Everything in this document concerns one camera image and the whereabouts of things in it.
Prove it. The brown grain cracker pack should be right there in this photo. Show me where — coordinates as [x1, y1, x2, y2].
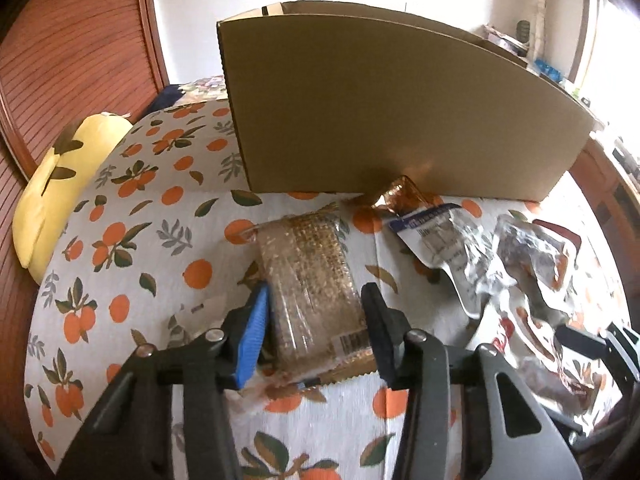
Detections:
[253, 207, 375, 384]

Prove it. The silver blue foil snack bag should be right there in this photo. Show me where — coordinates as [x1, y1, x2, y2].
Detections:
[387, 203, 514, 320]

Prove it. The orange chicken feet snack bag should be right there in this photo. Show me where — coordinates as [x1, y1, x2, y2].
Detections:
[469, 287, 622, 419]

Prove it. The small white candy pack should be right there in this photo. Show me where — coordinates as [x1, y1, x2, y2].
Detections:
[174, 294, 228, 337]

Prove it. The red snack packet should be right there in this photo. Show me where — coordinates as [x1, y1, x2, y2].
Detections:
[533, 219, 582, 252]

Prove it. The orange print bed sheet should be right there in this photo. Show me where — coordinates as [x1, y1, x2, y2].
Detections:
[25, 101, 630, 479]

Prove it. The clear silver snack pouch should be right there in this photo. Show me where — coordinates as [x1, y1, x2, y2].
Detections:
[495, 214, 577, 292]

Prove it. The gold brown foil wrapper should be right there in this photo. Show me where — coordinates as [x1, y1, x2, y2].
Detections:
[347, 176, 442, 216]

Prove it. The wooden side cabinet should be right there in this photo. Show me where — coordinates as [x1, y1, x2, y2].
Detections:
[569, 134, 640, 281]

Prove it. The brown cardboard box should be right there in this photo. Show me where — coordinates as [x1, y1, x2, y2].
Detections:
[217, 1, 600, 202]

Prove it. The floral quilt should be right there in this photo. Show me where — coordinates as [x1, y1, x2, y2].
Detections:
[142, 75, 228, 116]

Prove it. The yellow plush pillow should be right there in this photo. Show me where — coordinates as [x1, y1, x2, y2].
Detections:
[12, 113, 131, 283]

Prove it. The clutter on cabinet top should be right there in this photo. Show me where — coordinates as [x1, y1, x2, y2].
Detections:
[479, 19, 640, 181]

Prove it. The wooden headboard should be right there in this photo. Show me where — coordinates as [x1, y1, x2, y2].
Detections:
[1, 0, 168, 460]

